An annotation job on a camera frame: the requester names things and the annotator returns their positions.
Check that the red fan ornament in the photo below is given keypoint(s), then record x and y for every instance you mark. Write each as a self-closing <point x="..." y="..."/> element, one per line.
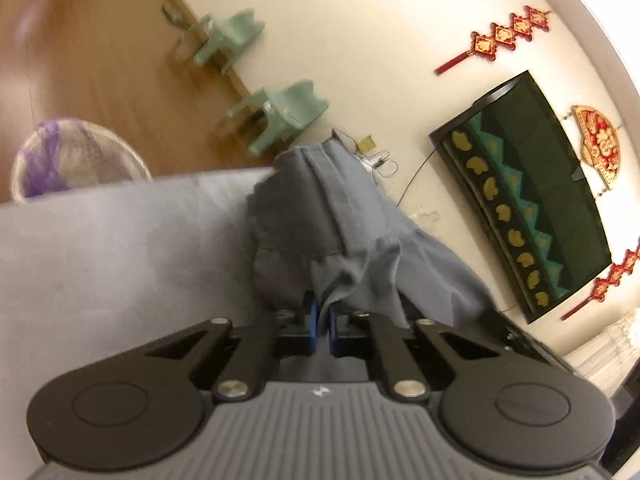
<point x="597" y="145"/>

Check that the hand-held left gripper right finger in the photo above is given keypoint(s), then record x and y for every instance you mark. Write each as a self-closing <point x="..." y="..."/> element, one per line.
<point x="332" y="327"/>

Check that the yellow cup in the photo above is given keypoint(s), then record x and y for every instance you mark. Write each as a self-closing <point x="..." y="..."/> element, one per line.
<point x="366" y="143"/>

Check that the dark slipper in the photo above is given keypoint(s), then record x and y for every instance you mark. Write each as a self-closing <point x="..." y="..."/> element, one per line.
<point x="176" y="15"/>

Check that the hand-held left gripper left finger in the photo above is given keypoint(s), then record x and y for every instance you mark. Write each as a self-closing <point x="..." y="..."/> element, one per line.
<point x="312" y="317"/>

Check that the wastebasket with purple liner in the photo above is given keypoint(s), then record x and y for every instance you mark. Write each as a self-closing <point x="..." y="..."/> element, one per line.
<point x="75" y="160"/>

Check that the green plastic chair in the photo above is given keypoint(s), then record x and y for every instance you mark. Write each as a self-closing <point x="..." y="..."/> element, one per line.
<point x="225" y="35"/>
<point x="285" y="110"/>

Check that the gray pants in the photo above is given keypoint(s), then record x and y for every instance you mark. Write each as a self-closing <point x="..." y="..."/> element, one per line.
<point x="350" y="220"/>

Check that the white lace curtain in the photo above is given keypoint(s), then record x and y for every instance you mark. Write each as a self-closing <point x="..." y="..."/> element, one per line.
<point x="610" y="345"/>

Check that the wall television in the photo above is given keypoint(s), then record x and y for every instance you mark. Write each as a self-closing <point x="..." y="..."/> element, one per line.
<point x="550" y="185"/>

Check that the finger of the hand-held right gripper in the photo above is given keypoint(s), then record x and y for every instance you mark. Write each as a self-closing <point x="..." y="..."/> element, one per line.
<point x="530" y="345"/>

